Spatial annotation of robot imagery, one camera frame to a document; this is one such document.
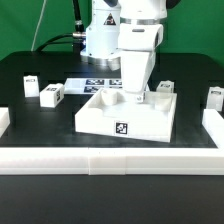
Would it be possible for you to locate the white right fence wall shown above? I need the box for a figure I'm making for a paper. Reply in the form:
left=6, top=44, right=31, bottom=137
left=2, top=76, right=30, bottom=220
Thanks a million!
left=202, top=109, right=224, bottom=149

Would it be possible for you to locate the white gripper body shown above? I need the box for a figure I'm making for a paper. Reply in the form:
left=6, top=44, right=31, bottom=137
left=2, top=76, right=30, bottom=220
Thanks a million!
left=118, top=23, right=164, bottom=94

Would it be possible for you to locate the white front fence wall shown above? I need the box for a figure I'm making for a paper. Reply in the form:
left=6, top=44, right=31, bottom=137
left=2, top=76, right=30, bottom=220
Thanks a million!
left=0, top=147, right=224, bottom=175

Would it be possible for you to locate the white square tabletop part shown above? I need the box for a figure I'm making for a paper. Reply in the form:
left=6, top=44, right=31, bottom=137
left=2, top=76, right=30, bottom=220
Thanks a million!
left=75, top=88, right=177, bottom=142

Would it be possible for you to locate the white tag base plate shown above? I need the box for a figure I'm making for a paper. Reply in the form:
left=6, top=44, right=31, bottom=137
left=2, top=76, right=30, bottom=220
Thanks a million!
left=63, top=77, right=151, bottom=96

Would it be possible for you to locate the white left fence wall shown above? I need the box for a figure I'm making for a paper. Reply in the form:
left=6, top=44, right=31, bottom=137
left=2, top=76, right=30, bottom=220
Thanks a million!
left=0, top=107, right=10, bottom=137

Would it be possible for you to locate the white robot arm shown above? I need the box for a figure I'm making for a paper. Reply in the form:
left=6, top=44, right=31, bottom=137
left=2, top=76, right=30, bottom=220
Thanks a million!
left=81, top=0, right=181, bottom=103

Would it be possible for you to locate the black cable bundle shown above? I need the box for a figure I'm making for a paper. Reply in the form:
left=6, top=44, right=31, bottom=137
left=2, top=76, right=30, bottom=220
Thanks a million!
left=35, top=0, right=88, bottom=54

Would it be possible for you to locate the white fence wall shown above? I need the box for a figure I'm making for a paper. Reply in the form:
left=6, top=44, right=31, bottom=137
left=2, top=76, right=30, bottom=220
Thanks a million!
left=0, top=147, right=224, bottom=175
left=202, top=109, right=224, bottom=149
left=0, top=107, right=10, bottom=137

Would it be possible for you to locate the white thin cable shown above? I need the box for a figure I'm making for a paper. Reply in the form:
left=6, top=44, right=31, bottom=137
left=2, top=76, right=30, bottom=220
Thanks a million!
left=30, top=0, right=48, bottom=52

